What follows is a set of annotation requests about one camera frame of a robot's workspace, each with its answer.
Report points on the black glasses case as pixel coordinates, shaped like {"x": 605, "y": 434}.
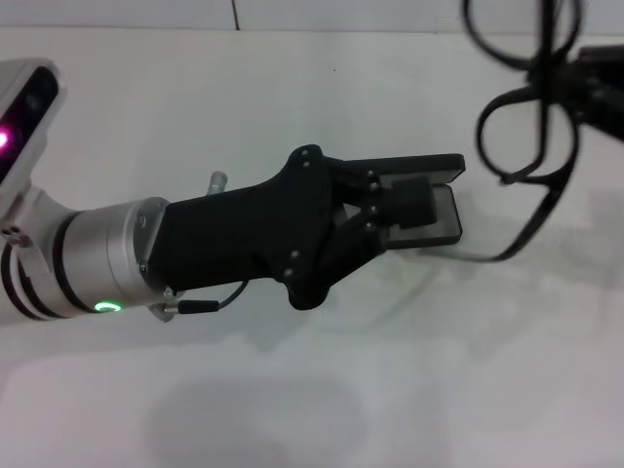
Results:
{"x": 453, "y": 166}

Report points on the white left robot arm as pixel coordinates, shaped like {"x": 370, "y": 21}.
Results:
{"x": 97, "y": 253}

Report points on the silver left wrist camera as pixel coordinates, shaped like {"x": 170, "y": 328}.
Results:
{"x": 29, "y": 122}

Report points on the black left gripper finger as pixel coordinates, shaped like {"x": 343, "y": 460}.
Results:
{"x": 409, "y": 192}
{"x": 414, "y": 217}

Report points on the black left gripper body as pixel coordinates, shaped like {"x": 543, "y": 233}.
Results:
{"x": 234, "y": 234}

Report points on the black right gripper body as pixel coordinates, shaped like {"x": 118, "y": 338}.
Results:
{"x": 609, "y": 107}

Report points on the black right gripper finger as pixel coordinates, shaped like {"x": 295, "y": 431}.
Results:
{"x": 560, "y": 78}

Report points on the black glasses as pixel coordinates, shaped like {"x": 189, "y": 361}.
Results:
{"x": 560, "y": 181}

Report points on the silver connector stub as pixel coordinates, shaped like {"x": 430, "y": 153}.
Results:
{"x": 218, "y": 183}

